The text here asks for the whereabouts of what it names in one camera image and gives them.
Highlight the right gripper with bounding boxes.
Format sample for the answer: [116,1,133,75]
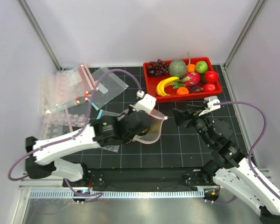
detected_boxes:
[171,104,214,147]

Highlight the pink dotted zip bag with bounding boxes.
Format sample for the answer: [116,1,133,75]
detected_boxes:
[117,105,168,144]

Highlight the yellow lemon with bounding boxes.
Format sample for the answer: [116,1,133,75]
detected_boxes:
[142,124,160,136]

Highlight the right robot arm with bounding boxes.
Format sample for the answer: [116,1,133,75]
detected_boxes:
[173,105,280,224]

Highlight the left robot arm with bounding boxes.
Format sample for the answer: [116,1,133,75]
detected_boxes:
[25,111,153,187]

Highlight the orange zipper bag stack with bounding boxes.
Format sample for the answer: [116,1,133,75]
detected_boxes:
[39,64,98,116]

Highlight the orange tangerine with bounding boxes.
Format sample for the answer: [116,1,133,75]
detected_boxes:
[176,87,189,95]

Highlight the dark red apple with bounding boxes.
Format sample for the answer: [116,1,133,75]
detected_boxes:
[189,84,203,93]

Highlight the yellow banana bunch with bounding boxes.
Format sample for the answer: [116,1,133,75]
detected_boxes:
[156,77,180,97]

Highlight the pink dragon fruit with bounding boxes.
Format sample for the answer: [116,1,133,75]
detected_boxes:
[172,72,201,89]

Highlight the red tomato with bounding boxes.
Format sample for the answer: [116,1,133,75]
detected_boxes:
[203,84,216,92]

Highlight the red plastic bin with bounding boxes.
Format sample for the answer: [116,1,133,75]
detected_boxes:
[143,57,222,103]

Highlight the green cantaloupe melon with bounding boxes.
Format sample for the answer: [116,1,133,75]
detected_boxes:
[168,60,187,78]

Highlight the dark purple grapes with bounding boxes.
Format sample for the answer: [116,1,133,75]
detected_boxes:
[147,59,169,78]

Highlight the green leafy cabbage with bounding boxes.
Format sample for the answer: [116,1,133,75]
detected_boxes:
[195,61,208,74]

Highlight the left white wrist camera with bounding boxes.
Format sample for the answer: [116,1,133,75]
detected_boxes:
[133,94,156,114]

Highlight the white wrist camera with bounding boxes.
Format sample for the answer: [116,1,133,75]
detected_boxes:
[198,96,221,117]
[133,94,156,114]

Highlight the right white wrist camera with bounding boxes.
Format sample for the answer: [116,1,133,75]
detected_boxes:
[198,96,221,117]

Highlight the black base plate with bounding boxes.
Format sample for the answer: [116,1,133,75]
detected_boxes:
[63,162,220,192]

